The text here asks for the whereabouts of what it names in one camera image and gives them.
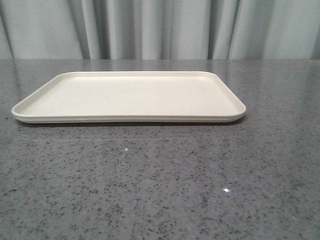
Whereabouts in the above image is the cream rectangular plastic tray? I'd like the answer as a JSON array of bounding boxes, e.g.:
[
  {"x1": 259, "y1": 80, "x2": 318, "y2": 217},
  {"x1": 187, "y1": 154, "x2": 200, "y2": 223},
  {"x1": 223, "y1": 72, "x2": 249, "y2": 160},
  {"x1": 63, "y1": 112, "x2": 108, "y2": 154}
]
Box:
[{"x1": 11, "y1": 71, "x2": 246, "y2": 124}]

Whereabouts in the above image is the grey-white pleated curtain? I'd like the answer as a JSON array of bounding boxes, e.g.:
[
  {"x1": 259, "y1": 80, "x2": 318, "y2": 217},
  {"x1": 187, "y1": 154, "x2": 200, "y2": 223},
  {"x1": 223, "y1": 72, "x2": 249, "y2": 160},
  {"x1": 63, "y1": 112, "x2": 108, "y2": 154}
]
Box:
[{"x1": 0, "y1": 0, "x2": 320, "y2": 60}]

